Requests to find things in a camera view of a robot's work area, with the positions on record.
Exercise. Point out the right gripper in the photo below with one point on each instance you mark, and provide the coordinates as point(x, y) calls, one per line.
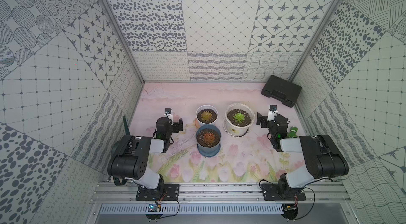
point(264, 119)

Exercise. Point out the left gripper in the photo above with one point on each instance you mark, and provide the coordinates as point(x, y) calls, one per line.
point(175, 125)

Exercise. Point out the green watering can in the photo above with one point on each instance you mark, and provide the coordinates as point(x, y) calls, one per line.
point(127, 131)

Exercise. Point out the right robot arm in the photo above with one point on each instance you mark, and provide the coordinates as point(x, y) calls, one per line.
point(322, 158)

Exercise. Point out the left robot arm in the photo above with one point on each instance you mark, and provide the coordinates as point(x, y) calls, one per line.
point(129, 157)

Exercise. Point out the large white succulent pot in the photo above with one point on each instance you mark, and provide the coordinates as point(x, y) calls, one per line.
point(238, 119)

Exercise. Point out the small white succulent pot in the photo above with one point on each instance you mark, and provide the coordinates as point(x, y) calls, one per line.
point(206, 115)

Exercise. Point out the blue succulent pot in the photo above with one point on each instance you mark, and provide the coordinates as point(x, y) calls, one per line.
point(208, 139)

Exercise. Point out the black plastic case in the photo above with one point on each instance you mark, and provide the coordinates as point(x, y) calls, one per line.
point(282, 90)

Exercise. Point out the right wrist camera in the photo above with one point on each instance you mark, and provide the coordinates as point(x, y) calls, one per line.
point(273, 109)

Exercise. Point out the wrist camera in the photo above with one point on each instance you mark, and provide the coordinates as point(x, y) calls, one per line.
point(273, 109)
point(169, 115)

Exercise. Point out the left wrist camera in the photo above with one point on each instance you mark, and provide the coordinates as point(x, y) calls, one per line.
point(169, 115)

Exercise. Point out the green hose nozzle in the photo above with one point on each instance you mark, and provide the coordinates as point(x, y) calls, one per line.
point(293, 132)

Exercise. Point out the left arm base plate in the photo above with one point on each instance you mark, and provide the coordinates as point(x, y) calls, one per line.
point(166, 192)

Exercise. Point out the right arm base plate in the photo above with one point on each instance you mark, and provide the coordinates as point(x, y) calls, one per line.
point(272, 192)

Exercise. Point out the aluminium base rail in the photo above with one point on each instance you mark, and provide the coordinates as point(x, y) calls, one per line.
point(227, 192)

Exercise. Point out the white slotted cable duct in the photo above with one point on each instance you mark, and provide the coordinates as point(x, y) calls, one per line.
point(218, 208)

